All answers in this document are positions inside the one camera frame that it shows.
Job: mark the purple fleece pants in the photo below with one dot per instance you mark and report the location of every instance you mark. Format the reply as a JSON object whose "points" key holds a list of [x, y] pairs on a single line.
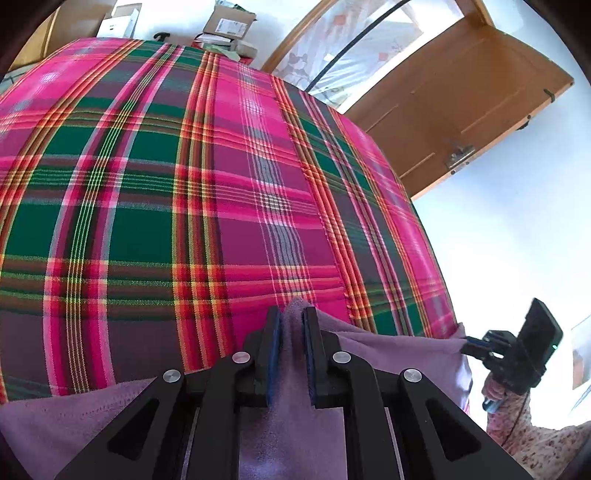
{"points": [[392, 350]]}

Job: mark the wooden wardrobe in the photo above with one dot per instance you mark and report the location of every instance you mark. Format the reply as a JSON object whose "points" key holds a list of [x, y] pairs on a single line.
{"points": [[41, 32]]}

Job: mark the person's right hand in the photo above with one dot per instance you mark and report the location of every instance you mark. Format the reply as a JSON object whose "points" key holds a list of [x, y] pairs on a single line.
{"points": [[495, 392]]}

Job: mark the brown cardboard box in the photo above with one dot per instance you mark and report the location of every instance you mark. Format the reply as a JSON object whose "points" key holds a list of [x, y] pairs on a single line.
{"points": [[228, 21]]}

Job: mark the black curtain strip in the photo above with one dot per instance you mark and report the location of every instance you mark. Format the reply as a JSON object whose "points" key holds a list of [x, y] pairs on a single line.
{"points": [[351, 44]]}

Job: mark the pink plaid bed sheet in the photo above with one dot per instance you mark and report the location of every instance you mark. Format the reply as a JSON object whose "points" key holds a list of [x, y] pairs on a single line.
{"points": [[184, 184]]}

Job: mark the small black object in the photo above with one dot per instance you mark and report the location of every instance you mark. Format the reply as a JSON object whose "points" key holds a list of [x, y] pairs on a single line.
{"points": [[160, 36]]}

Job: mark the white cardboard box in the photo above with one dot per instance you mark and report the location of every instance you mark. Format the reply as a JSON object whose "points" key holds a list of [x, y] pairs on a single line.
{"points": [[120, 21]]}

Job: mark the wooden door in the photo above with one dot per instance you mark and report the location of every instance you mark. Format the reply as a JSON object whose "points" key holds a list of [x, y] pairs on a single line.
{"points": [[461, 101]]}

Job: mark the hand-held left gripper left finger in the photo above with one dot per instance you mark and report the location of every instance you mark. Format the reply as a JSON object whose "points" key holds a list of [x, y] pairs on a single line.
{"points": [[274, 360]]}

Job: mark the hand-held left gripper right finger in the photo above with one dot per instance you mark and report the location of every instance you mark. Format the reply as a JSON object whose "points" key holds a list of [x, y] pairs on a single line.
{"points": [[308, 360]]}

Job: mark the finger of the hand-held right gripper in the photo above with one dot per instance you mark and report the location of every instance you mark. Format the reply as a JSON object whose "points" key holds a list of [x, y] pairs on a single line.
{"points": [[478, 346]]}

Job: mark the clear printed door curtain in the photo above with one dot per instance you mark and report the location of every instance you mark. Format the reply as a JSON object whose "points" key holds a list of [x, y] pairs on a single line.
{"points": [[369, 50]]}

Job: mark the person's right forearm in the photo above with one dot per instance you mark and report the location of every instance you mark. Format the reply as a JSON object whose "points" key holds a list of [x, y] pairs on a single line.
{"points": [[545, 443]]}

